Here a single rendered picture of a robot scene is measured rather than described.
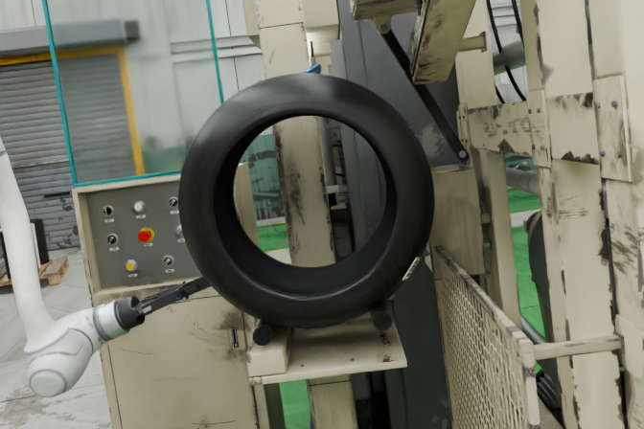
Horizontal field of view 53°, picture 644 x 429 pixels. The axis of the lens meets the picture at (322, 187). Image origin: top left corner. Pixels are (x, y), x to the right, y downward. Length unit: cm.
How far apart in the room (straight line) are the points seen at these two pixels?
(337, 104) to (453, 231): 56
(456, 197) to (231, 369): 101
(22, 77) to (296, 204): 965
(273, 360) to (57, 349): 48
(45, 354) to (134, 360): 85
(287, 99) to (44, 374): 78
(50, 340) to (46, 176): 965
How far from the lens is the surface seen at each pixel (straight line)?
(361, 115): 142
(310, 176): 182
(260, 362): 155
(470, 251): 181
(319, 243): 184
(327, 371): 155
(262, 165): 1074
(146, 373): 238
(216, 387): 234
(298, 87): 143
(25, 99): 1124
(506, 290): 188
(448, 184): 178
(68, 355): 155
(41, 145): 1116
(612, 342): 110
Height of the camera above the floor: 135
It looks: 5 degrees down
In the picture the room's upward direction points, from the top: 8 degrees counter-clockwise
